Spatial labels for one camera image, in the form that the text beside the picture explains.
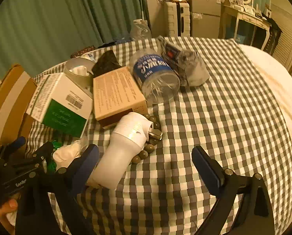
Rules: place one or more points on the green foil wrapper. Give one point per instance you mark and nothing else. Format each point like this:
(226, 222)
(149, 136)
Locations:
(54, 145)

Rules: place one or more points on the white suitcase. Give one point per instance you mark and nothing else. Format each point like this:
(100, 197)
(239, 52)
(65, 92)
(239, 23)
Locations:
(171, 17)

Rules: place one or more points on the white plastic bottle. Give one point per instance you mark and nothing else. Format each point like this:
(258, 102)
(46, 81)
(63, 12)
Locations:
(121, 151)

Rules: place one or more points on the floral patterned bag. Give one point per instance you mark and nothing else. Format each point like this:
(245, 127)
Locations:
(83, 51)

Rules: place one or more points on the large clear water jug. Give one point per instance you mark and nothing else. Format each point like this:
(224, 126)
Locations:
(141, 30)

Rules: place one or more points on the wide green curtain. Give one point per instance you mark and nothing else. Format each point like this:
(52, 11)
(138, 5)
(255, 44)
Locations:
(62, 17)

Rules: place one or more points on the white dressing table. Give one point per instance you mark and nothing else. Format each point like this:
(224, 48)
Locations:
(246, 17)

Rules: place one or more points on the brown cardboard box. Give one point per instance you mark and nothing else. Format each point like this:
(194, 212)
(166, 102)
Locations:
(11, 83)

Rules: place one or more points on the tan printed cardboard box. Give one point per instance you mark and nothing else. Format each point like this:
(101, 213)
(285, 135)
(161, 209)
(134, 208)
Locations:
(116, 93)

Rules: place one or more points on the white tissue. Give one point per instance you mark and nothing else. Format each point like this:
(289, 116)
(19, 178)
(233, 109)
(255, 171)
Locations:
(65, 153)

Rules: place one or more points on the grey tape roll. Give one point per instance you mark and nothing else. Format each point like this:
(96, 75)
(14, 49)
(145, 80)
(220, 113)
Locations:
(87, 64)

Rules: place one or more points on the grey white checkered cloth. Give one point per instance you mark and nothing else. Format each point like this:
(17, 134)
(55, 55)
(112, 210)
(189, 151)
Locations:
(185, 117)

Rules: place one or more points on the black bag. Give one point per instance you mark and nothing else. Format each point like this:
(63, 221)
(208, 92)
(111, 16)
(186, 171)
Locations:
(274, 34)

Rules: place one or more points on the grey mini fridge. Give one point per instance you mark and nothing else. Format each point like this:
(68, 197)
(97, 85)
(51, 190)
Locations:
(204, 17)

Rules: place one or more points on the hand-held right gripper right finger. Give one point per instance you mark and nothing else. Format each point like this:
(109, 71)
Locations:
(204, 166)

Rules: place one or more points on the clear bottle blue label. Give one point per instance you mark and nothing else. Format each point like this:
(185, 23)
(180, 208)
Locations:
(150, 68)

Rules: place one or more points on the person's left hand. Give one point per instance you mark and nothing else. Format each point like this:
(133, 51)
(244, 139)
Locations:
(4, 210)

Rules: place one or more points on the white tissue wad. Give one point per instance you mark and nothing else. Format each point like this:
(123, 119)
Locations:
(11, 219)

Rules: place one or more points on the black textured pouch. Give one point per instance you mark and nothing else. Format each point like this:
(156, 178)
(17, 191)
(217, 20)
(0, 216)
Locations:
(105, 62)

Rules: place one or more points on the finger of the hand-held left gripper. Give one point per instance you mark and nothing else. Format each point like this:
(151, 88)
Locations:
(44, 150)
(18, 142)

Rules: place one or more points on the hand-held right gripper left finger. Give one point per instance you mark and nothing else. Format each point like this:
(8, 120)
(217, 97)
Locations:
(89, 162)

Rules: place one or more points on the blue waste bin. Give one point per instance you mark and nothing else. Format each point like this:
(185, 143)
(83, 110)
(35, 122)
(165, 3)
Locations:
(240, 35)

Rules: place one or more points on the white louvered wardrobe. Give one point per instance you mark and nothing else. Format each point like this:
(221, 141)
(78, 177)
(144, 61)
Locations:
(288, 36)

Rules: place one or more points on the white green box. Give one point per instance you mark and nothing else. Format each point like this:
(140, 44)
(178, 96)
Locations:
(62, 95)

